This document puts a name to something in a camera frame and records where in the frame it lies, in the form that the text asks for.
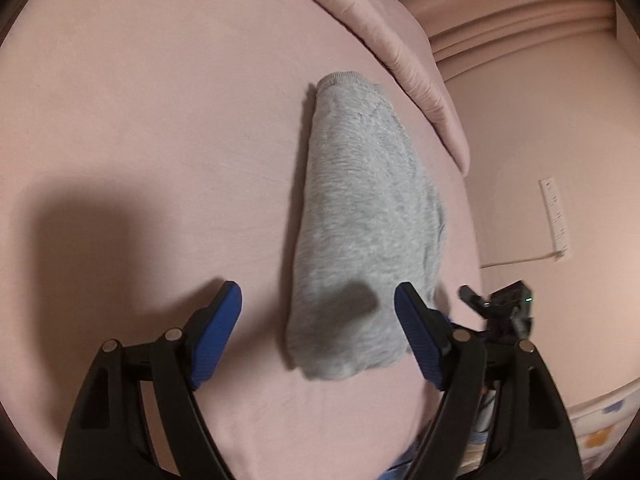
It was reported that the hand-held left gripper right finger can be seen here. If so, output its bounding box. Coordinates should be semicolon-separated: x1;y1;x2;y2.
394;282;583;480

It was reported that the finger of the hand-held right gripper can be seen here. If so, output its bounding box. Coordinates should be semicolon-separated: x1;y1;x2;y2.
459;285;493;318

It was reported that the printed white cloth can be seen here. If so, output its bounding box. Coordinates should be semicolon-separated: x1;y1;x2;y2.
570;385;636;461

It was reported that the white wall power strip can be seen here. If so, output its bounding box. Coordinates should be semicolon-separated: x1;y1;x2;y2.
539;176;571;261

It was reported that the pink bed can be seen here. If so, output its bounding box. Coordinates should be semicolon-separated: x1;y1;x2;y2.
0;0;483;480

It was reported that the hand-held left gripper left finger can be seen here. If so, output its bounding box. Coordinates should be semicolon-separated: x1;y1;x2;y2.
57;281;243;480

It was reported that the grey sweater with white lining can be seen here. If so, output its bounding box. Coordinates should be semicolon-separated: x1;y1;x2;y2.
286;71;448;381

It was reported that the pink duvet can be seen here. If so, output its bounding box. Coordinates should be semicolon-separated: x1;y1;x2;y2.
257;0;471;177

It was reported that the pink curtain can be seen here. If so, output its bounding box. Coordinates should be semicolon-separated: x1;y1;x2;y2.
402;0;616;81

